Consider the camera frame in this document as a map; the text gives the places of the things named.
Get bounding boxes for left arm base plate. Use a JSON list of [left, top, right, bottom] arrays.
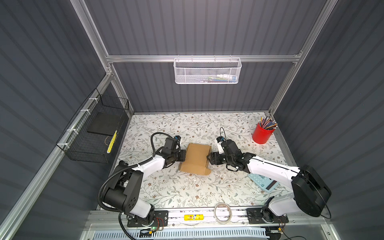
[[127, 210, 169, 228]]

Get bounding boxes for black wire mesh basket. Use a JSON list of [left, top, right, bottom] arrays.
[[57, 90, 130, 164]]

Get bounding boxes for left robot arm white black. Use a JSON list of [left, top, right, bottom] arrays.
[[97, 132, 186, 222]]

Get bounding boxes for black corrugated cable hose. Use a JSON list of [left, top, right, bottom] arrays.
[[96, 131, 175, 240]]

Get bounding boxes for markers in white basket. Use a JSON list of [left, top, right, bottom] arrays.
[[200, 74, 238, 84]]

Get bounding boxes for clear tape roll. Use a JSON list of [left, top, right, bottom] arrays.
[[213, 203, 233, 225]]

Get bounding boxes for red metal pencil cup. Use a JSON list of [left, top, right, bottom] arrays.
[[252, 123, 275, 145]]

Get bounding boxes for yellow striped tool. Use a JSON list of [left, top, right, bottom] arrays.
[[107, 131, 118, 154]]

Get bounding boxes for brown cardboard box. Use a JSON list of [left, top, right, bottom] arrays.
[[179, 143, 212, 176]]

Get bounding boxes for white wire mesh basket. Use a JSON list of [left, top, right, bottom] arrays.
[[173, 57, 243, 85]]

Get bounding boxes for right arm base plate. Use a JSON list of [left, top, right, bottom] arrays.
[[246, 208, 289, 224]]

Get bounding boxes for black foam pad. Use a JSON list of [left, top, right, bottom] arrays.
[[87, 113, 120, 137]]

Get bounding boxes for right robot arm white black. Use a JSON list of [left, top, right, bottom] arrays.
[[207, 136, 332, 223]]

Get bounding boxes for yellow spirit level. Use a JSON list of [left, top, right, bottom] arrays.
[[184, 214, 204, 221]]

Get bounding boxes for teal calculator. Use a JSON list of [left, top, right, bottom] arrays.
[[248, 174, 279, 193]]

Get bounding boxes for bundle of coloured pencils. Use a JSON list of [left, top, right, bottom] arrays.
[[258, 117, 278, 131]]

